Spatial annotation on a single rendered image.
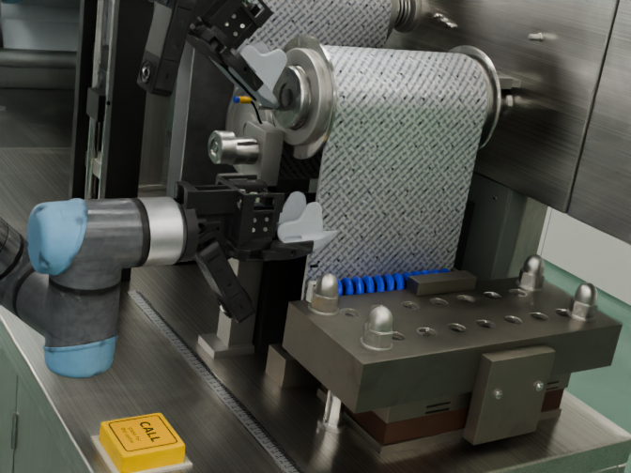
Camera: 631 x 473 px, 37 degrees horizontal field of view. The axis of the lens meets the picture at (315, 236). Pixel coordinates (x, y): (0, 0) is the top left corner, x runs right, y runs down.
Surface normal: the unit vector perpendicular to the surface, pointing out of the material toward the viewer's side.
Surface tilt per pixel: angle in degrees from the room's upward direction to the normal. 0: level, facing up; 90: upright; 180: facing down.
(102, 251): 90
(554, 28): 90
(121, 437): 0
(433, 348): 0
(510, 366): 90
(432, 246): 90
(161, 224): 61
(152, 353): 0
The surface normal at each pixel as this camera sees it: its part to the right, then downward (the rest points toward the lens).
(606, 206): -0.85, 0.05
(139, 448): 0.15, -0.93
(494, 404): 0.51, 0.36
